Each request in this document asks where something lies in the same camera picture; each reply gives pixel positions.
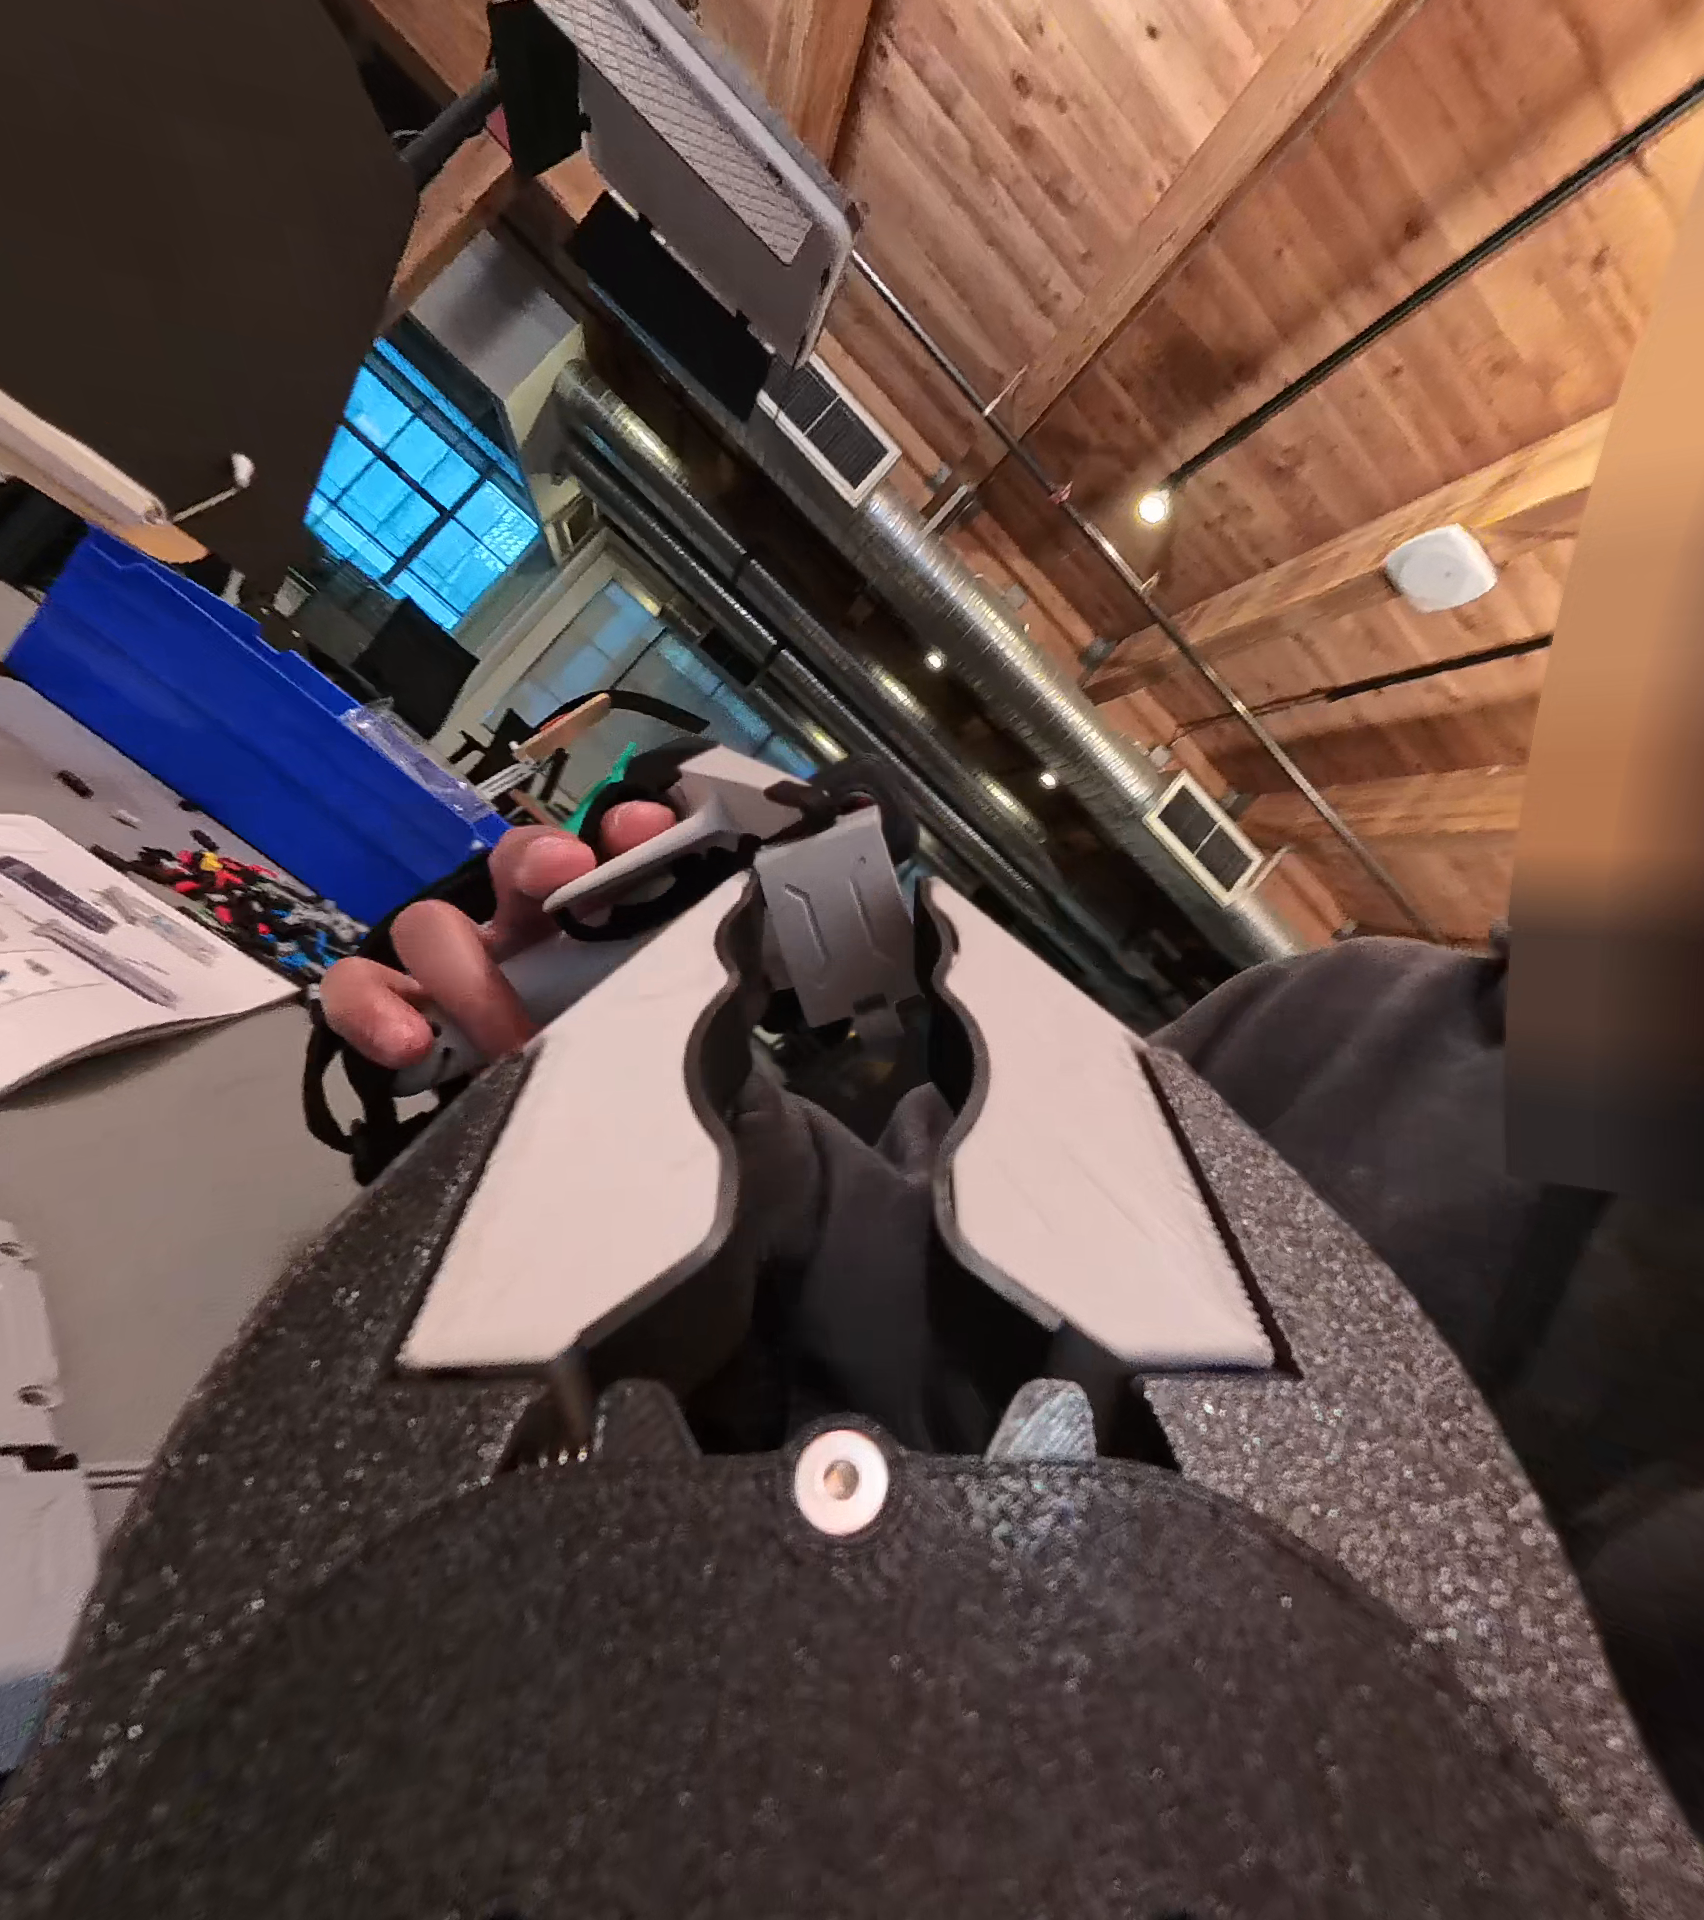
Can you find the white instruction booklet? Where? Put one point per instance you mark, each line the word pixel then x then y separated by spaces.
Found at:
pixel 42 961

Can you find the pile of small colourful pieces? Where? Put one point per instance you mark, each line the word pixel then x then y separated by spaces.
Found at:
pixel 223 884

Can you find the large grid window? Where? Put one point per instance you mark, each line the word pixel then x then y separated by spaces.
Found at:
pixel 416 494

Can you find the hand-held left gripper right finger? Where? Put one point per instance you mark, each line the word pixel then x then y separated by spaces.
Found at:
pixel 1093 1201

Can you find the person's right hand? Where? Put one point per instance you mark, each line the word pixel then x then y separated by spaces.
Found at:
pixel 446 961

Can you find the blue plastic bin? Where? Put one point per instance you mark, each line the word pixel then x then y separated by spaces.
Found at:
pixel 236 705

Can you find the white air vent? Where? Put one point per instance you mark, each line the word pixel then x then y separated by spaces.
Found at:
pixel 1203 836
pixel 835 428

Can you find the clear plastic bag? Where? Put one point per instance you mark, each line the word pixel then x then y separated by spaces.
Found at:
pixel 402 743

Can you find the silver air duct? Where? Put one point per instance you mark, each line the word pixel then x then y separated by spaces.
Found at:
pixel 1003 645

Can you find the black divider panel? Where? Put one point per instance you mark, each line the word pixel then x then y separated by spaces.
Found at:
pixel 116 224

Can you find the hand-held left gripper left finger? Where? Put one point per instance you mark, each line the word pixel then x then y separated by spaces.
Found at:
pixel 597 1201

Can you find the grey ceiling heater unit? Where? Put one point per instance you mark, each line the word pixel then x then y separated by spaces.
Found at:
pixel 702 151

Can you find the white round ceiling device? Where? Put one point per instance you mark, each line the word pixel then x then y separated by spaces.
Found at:
pixel 1441 567

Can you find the green tote bag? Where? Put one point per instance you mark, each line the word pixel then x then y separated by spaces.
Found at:
pixel 605 788

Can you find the black and wood curved lamp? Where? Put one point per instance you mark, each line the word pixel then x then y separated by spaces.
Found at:
pixel 575 728

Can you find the grey curved panel piece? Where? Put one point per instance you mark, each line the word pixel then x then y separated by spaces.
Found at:
pixel 831 915

